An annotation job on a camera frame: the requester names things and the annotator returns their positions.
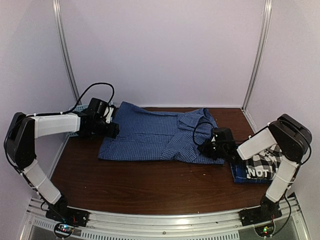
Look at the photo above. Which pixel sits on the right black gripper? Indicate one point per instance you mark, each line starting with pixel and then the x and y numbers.
pixel 204 149

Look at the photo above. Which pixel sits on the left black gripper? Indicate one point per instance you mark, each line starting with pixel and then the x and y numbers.
pixel 112 132

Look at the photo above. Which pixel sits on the blue small-check shirt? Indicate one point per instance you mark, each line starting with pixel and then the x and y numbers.
pixel 159 136

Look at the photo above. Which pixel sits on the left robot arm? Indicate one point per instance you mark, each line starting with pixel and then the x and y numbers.
pixel 20 141

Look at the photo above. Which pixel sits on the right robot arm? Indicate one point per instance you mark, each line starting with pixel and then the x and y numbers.
pixel 292 137

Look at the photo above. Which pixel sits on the blue plaid folded shirt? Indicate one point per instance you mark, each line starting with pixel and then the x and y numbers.
pixel 240 176

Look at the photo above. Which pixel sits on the black white plaid shirt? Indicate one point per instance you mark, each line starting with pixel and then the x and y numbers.
pixel 265 164

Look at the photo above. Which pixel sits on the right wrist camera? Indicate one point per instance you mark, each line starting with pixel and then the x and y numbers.
pixel 215 136

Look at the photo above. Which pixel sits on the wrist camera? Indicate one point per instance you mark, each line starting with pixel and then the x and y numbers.
pixel 108 115
pixel 215 136

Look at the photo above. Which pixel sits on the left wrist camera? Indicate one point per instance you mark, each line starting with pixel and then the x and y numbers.
pixel 108 115

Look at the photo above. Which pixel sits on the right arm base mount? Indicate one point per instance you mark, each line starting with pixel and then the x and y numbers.
pixel 262 217

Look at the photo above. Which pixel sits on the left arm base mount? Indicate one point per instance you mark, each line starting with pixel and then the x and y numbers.
pixel 67 218

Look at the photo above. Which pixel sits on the front aluminium rail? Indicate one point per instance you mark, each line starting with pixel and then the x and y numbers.
pixel 221 225

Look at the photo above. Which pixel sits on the left aluminium frame post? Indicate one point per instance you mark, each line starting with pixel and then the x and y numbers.
pixel 64 48

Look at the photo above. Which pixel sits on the aluminium frame post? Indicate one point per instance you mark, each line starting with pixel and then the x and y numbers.
pixel 64 48
pixel 264 32

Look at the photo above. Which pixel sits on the right aluminium frame post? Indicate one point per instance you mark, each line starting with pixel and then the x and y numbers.
pixel 264 32

